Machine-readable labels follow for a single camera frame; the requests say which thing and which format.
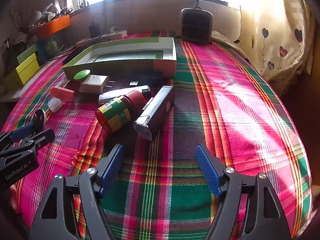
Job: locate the pink hinged case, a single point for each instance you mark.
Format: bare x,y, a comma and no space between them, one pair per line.
62,93

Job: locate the black lighter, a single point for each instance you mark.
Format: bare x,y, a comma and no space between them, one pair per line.
112,95

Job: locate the orange basket of items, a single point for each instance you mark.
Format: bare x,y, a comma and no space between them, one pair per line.
47,12

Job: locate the plaid blanket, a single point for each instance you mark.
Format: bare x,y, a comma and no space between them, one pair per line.
225,105

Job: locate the white power strip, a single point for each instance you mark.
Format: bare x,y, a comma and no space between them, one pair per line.
116,34

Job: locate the black phone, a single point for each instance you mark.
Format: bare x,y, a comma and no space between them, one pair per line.
70,57

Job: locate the green round lid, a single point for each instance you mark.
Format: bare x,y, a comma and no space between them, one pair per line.
82,74

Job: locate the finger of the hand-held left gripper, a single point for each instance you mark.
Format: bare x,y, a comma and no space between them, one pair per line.
42,135
21,132

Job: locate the white charger plug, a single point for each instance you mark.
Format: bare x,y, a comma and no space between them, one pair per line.
93,83

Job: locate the white round cap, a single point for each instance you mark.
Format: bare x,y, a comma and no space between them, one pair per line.
55,105

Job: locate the dark portable heater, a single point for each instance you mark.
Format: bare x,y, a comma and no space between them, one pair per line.
196,26

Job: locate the heart print curtain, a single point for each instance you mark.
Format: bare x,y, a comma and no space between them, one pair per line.
275,30

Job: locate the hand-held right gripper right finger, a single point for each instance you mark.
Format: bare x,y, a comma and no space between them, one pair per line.
207,170

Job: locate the green white cardboard box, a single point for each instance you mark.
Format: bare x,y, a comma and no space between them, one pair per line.
120,63

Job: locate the glass tank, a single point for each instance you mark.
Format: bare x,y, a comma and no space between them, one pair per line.
56,45

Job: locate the beige power strip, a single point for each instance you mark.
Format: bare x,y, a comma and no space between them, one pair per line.
86,42

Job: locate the silver black rectangular device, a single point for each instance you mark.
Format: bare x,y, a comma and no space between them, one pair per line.
157,110

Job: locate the lime yellow box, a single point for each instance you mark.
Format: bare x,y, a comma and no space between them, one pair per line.
22,72

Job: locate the small black usb stick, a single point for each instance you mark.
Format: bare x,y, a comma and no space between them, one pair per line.
133,82

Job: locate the black oval key fob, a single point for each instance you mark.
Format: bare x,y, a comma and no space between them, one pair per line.
40,118

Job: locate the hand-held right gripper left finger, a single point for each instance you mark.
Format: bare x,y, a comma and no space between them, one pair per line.
112,170

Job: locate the red jar green label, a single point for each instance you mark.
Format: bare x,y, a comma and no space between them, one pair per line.
117,112

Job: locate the blue box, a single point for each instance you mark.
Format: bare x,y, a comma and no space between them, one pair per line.
41,52

